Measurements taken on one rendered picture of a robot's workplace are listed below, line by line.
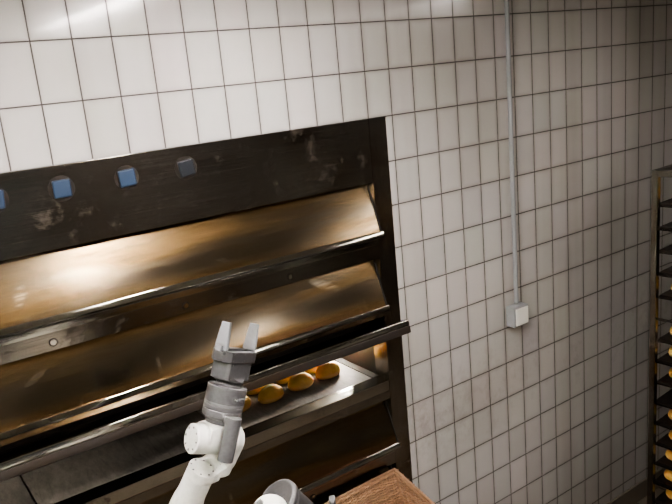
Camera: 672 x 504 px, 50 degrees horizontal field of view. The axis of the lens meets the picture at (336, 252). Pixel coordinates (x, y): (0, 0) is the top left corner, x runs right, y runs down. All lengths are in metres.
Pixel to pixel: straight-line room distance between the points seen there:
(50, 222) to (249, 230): 0.58
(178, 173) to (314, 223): 0.49
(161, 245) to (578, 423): 2.18
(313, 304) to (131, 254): 0.63
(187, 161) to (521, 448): 1.94
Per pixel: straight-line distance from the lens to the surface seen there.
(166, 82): 2.06
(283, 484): 1.64
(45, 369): 2.07
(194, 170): 2.08
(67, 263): 2.02
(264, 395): 2.54
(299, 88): 2.25
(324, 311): 2.37
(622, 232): 3.52
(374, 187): 2.43
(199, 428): 1.62
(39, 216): 1.97
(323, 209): 2.34
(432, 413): 2.83
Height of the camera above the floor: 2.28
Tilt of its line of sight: 14 degrees down
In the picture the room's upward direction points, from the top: 5 degrees counter-clockwise
